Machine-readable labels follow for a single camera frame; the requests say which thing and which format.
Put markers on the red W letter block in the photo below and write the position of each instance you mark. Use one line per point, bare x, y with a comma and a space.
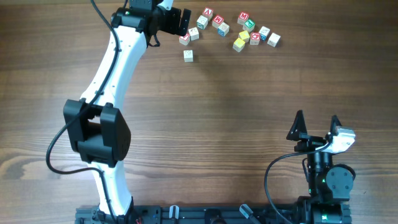
217, 21

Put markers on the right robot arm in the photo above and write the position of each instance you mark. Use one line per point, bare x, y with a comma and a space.
329, 184

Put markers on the red A letter block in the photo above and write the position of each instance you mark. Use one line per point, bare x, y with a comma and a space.
208, 13

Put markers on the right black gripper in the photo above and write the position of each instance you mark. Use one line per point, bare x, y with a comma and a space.
294, 135

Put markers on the blue sided picture block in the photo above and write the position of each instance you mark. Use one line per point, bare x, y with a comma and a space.
264, 32

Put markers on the red M letter block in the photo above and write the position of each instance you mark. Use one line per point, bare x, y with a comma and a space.
243, 17

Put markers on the yellow K letter block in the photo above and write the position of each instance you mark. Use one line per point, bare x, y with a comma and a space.
245, 36

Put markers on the red Q letter block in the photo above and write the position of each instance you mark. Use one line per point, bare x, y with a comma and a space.
255, 38

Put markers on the green E letter block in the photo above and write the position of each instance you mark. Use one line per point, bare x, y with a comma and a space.
249, 25

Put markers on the yellow W letter block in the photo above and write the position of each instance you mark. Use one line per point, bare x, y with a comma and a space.
238, 44

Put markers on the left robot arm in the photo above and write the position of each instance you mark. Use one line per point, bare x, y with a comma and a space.
96, 127

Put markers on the lone plain wooden block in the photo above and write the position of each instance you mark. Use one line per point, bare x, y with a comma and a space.
188, 55

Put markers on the red V letter block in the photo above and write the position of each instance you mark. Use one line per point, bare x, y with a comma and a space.
184, 40

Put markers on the rightmost plain wooden block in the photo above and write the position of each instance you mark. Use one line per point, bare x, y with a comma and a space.
273, 39

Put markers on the plain block beside V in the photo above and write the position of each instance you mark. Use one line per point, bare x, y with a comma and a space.
194, 33

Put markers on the teal edged picture block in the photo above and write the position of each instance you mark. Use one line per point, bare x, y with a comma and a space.
202, 22

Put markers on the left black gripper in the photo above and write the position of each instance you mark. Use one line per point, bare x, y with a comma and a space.
175, 27

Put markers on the blue edged picture block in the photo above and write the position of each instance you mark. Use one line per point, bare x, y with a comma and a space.
223, 29

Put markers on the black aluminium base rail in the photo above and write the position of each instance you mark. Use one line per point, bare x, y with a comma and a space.
214, 214

